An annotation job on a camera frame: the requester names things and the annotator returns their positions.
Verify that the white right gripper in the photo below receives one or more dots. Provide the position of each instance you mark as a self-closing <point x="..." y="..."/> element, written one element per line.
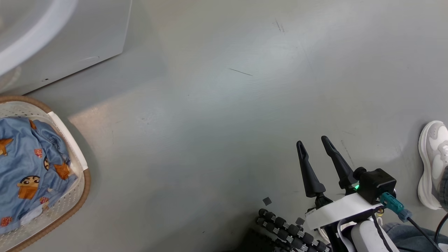
<point x="339" y="210"/>

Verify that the blue cartoon print garment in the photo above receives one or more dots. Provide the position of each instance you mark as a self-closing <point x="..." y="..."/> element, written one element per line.
<point x="21" y="157"/>

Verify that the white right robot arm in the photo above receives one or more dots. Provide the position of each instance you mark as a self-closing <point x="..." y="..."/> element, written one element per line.
<point x="364" y="238"/>

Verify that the white front-load washing machine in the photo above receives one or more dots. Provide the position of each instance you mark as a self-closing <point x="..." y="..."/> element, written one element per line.
<point x="87" y="31"/>

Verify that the white sneaker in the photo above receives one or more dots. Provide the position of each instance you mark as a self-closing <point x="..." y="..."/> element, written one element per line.
<point x="432" y="157"/>

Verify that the blue jeans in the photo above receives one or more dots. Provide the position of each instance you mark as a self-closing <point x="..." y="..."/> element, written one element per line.
<point x="413" y="238"/>

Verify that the cream perforated laundry basket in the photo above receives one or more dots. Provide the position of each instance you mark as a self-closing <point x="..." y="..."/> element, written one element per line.
<point x="70" y="140"/>

